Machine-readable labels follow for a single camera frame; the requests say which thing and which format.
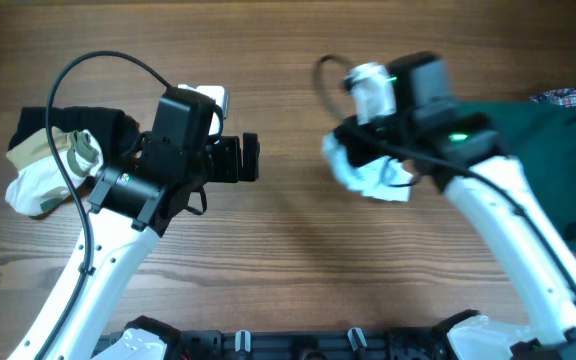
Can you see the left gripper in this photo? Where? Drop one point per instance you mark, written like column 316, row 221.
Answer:
column 230, row 171

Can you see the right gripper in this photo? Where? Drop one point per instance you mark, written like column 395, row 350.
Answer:
column 356, row 137

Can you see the light blue striped pants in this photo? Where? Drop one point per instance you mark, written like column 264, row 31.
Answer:
column 382, row 179

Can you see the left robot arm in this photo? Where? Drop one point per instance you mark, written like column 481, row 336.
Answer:
column 132, row 205

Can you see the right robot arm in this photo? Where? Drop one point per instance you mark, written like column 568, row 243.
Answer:
column 405, row 110

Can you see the black folded garment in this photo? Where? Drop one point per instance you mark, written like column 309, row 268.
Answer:
column 114, row 130

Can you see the dark green garment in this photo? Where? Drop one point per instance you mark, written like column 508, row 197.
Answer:
column 543, row 137

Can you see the red plaid garment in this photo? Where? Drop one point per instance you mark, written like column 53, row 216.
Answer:
column 565, row 97

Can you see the white beige olive garment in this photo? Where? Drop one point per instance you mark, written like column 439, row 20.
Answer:
column 40, row 187

